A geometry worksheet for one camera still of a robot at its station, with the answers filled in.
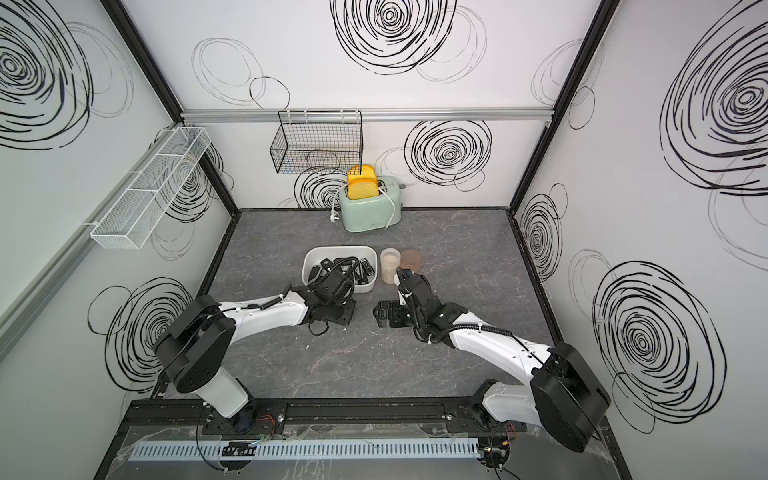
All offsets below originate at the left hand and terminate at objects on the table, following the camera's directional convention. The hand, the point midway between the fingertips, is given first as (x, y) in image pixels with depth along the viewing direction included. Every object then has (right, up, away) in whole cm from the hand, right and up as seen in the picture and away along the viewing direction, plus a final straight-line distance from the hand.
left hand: (349, 312), depth 91 cm
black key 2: (+5, +13, +10) cm, 17 cm away
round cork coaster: (+20, +16, +8) cm, 27 cm away
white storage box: (-14, +17, +11) cm, 24 cm away
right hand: (+12, +2, -9) cm, 15 cm away
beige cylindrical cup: (+13, +16, +2) cm, 20 cm away
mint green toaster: (+7, +32, +15) cm, 36 cm away
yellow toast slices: (+4, +41, +8) cm, 42 cm away
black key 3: (-9, +14, +11) cm, 20 cm away
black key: (-13, +11, +8) cm, 19 cm away
